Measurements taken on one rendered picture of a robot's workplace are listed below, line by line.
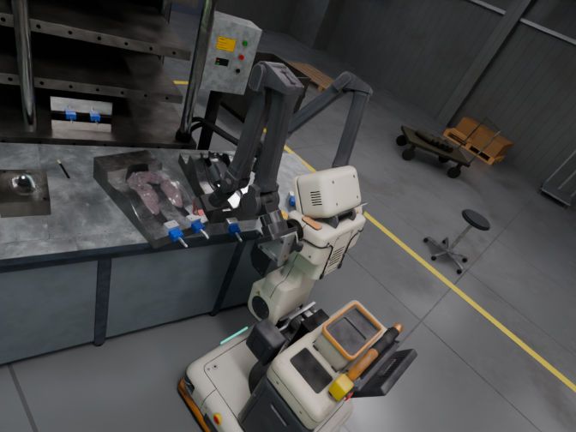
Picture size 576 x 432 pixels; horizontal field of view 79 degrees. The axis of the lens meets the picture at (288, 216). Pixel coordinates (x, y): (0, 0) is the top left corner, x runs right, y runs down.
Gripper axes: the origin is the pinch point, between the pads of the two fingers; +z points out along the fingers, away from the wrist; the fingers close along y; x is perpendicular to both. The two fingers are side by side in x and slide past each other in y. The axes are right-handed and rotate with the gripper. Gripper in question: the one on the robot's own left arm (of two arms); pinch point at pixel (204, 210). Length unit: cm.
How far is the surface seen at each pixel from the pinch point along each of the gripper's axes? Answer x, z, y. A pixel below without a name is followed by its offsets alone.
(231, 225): 6.6, 14.1, -19.0
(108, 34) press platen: -98, 17, -2
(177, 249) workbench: 5.7, 33.4, 0.4
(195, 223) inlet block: 0.8, 13.9, -2.4
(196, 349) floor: 55, 84, -12
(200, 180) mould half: -21.4, 23.1, -19.6
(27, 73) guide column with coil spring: -91, 37, 30
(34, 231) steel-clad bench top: -17, 31, 49
